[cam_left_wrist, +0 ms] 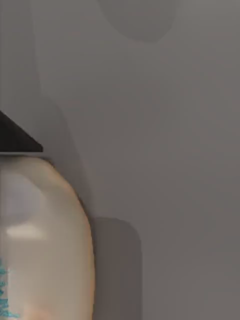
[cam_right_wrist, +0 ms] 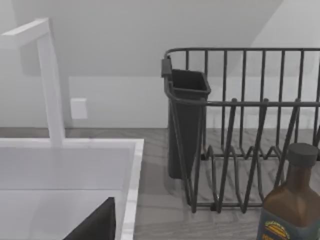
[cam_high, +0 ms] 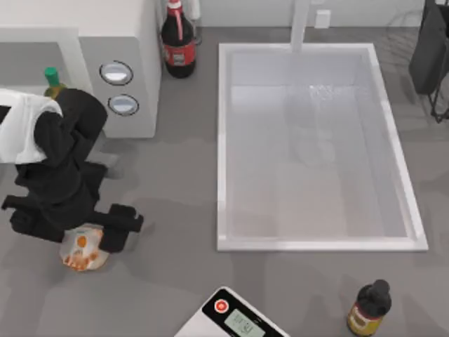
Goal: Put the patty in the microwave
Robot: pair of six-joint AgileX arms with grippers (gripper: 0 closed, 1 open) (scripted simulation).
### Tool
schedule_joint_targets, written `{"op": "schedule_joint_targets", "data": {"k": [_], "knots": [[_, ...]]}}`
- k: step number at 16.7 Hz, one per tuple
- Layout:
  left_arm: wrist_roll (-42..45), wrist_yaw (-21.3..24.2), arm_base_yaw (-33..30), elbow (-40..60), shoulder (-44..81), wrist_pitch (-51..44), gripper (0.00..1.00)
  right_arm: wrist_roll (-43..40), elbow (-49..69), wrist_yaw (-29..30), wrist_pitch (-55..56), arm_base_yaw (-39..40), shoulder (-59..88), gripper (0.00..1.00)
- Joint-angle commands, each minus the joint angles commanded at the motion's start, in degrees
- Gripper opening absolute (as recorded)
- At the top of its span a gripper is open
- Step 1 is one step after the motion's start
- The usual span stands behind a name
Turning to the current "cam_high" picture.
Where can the white sink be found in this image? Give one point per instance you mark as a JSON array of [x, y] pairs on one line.
[[308, 151]]

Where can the small round microwave knob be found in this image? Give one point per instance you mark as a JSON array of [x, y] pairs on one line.
[[123, 105]]

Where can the pale microwave oven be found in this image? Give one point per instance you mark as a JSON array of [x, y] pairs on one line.
[[115, 31]]

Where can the large round microwave knob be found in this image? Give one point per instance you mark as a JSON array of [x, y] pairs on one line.
[[116, 72]]

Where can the white and black kitchen scale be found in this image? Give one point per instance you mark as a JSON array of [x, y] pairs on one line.
[[228, 316]]

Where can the green capped yellow bottle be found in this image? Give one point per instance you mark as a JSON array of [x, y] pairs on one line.
[[53, 82]]

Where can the clear slim bottle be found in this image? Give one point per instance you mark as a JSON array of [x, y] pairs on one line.
[[196, 10]]

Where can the dark red-label soda bottle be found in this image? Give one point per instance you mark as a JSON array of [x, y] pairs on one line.
[[178, 45]]

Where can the white wall socket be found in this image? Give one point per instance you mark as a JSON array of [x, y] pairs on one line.
[[322, 19]]

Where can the tall white tap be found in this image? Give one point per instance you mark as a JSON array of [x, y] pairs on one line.
[[299, 24]]

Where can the dark yellow-label bottle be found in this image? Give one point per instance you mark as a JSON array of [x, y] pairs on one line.
[[370, 309]]

